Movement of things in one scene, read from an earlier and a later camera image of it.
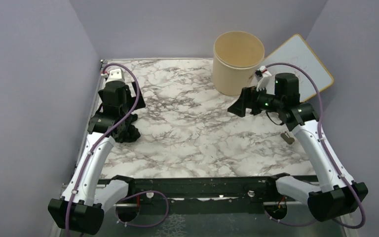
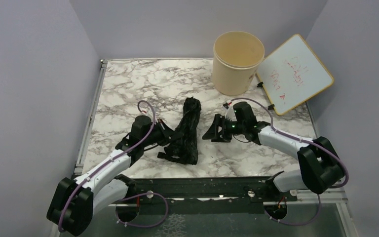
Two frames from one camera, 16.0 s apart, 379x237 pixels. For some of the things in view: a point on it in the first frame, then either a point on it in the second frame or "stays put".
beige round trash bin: [237, 56] stays put
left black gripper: [132, 98] -> [167, 133]
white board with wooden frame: [295, 51] stays put
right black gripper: [239, 108] -> [213, 133]
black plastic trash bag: [126, 132] -> [185, 150]
